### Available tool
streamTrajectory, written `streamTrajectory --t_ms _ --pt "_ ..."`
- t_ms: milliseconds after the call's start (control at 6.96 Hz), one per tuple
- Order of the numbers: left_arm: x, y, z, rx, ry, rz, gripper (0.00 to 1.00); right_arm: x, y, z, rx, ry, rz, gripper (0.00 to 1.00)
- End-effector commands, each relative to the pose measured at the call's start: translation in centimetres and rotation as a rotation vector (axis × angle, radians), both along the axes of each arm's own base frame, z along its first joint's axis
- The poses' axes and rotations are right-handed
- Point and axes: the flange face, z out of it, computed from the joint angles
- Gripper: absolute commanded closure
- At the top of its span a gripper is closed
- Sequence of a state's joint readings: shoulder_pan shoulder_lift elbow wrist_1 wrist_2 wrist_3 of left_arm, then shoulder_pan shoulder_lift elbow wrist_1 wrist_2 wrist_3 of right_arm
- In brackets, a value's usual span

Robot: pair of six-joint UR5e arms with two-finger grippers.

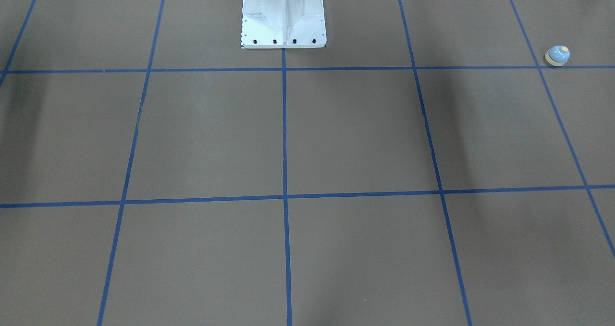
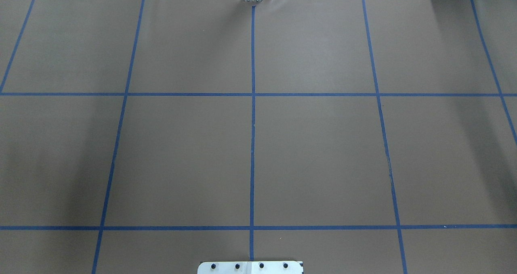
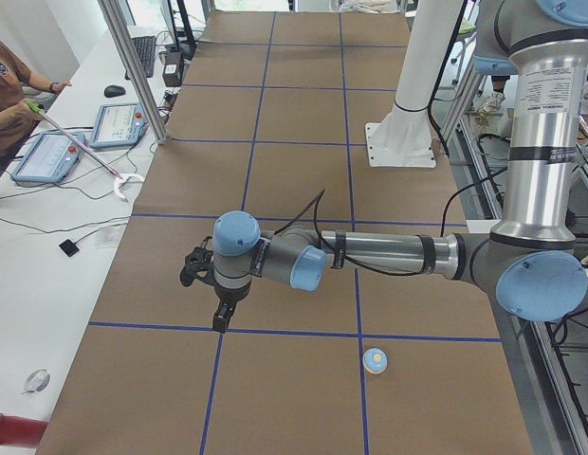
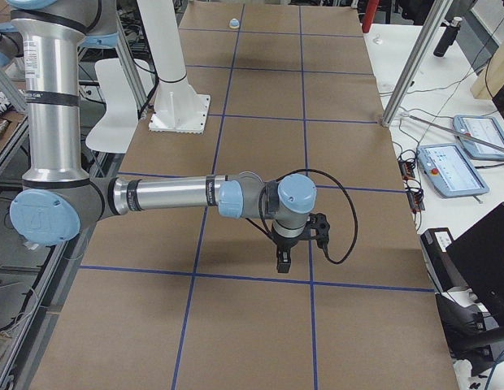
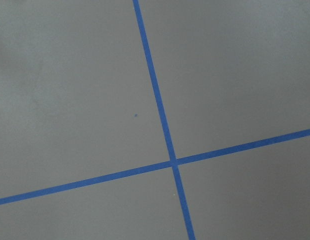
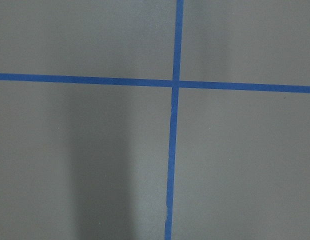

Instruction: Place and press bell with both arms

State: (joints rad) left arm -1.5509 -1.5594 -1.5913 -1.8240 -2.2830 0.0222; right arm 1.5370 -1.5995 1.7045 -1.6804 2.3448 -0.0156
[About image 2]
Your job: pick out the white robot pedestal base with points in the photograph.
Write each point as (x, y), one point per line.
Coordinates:
(251, 267)

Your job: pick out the brown paper table cover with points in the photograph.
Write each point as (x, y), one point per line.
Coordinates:
(335, 136)

